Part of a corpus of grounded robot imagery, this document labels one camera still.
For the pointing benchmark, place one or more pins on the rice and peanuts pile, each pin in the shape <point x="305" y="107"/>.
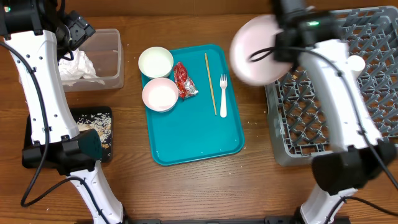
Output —
<point x="101" y="122"/>

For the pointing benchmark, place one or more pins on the grey dishwasher rack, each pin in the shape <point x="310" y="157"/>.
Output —
<point x="297" y="125"/>

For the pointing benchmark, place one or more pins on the white bowl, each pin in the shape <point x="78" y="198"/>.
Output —
<point x="156" y="62"/>

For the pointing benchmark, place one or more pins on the large white plate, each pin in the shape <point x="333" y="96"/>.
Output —
<point x="252" y="52"/>

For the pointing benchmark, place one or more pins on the clear plastic bin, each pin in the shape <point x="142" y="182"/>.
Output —
<point x="103" y="49"/>

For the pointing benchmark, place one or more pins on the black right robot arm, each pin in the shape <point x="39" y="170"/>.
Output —
<point x="358" y="152"/>

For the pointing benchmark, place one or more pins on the white paper cup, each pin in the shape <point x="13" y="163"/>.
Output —
<point x="356" y="64"/>

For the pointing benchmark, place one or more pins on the white plastic fork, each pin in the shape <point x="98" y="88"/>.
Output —
<point x="223" y="86"/>

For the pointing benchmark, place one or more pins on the red snack wrapper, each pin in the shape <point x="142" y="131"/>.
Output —
<point x="185" y="85"/>

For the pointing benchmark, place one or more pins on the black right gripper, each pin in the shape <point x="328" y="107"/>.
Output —
<point x="279" y="53"/>

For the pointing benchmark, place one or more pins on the pink bowl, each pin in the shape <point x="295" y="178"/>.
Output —
<point x="160" y="94"/>

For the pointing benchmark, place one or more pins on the teal serving tray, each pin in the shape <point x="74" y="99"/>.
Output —
<point x="190" y="131"/>

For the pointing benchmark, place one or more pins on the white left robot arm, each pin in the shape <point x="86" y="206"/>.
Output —
<point x="38" y="33"/>

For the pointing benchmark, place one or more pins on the white napkin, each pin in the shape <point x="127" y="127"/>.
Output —
<point x="81" y="67"/>

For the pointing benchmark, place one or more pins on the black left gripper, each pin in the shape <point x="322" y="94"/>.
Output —
<point x="62" y="54"/>

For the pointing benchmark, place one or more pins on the wooden chopstick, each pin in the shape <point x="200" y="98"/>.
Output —
<point x="210" y="83"/>

